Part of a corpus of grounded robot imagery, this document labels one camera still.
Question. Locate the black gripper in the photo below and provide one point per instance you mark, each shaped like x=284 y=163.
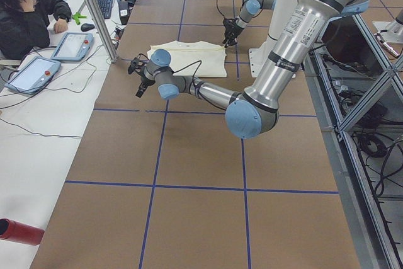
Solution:
x=146 y=79
x=232 y=28

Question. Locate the cream long-sleeve printed shirt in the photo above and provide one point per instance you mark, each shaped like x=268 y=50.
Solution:
x=185 y=54

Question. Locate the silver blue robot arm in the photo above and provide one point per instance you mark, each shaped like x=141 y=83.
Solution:
x=249 y=10
x=255 y=110

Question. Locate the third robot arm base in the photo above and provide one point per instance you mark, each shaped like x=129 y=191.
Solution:
x=390 y=31

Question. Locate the far blue teach pendant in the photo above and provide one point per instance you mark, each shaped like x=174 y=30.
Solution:
x=73 y=47

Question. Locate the blue teach pendant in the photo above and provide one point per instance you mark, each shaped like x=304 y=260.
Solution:
x=34 y=76
x=73 y=47

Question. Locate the black computer mouse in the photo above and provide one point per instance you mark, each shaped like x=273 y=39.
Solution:
x=87 y=27

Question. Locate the black keyboard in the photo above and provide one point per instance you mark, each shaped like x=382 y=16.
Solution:
x=105 y=6

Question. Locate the green plastic part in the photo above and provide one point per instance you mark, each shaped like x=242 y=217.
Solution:
x=77 y=17

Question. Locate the near blue teach pendant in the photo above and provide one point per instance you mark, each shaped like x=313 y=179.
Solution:
x=34 y=76

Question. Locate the person in black jacket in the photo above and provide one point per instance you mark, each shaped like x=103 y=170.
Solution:
x=24 y=25

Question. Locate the red cylindrical bottle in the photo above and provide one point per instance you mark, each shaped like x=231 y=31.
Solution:
x=17 y=232

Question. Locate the aluminium frame post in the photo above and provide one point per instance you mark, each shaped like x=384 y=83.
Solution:
x=100 y=24

